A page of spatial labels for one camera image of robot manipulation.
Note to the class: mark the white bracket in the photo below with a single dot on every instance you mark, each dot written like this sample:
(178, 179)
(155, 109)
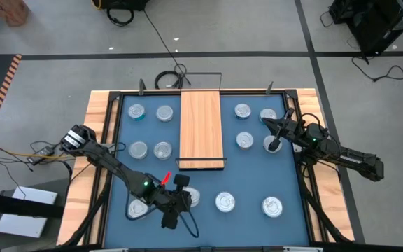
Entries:
(303, 249)

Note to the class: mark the black beam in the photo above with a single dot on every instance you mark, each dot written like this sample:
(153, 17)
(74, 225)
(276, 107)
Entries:
(12, 204)

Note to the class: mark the black aluminium table frame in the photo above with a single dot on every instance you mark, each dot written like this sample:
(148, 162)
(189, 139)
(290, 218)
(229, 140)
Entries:
(113, 95)

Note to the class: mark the white panel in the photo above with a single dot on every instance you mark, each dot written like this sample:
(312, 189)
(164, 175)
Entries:
(33, 196)

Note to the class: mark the wooden shelf with black frame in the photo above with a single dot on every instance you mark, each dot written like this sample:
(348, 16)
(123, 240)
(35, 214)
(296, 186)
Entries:
(201, 126)

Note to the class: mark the black clamp post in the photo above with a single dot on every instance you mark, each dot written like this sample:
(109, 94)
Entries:
(269, 87)
(141, 87)

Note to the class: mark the silver-lidded tuna can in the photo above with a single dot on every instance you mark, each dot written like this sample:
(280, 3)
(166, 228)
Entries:
(195, 196)
(242, 111)
(272, 206)

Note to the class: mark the cardboard box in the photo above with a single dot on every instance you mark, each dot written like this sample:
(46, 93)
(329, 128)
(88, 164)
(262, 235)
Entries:
(9, 12)

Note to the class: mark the red tag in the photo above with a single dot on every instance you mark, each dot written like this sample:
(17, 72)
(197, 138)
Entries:
(166, 178)

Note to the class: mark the orange black hazard strip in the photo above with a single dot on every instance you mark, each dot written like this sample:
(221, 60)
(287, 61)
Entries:
(2, 92)

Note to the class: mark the green white tuna can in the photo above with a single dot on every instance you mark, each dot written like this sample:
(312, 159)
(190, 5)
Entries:
(164, 113)
(270, 136)
(138, 149)

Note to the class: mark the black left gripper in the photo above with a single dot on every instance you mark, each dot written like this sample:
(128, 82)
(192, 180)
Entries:
(170, 203)

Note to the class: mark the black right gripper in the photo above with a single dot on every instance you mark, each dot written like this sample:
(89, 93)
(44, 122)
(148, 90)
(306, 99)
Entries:
(291, 129)

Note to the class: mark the teal yellowfin tuna can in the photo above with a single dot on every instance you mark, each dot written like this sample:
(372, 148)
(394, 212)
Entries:
(244, 140)
(135, 211)
(136, 112)

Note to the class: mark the black equipment case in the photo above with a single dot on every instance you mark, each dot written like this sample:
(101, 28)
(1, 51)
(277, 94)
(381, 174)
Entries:
(124, 3)

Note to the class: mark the black computer cart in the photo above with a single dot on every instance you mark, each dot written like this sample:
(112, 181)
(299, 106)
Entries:
(380, 24)

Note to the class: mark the black power adapter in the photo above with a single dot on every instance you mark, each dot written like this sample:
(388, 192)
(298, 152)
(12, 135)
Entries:
(44, 151)

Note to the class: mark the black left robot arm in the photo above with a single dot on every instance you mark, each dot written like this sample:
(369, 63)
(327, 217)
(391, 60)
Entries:
(117, 168)

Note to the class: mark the dark blue albacore tuna can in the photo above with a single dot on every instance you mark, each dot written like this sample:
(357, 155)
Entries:
(268, 112)
(225, 202)
(162, 150)

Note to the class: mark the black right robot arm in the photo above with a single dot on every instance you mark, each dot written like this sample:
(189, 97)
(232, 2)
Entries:
(355, 160)

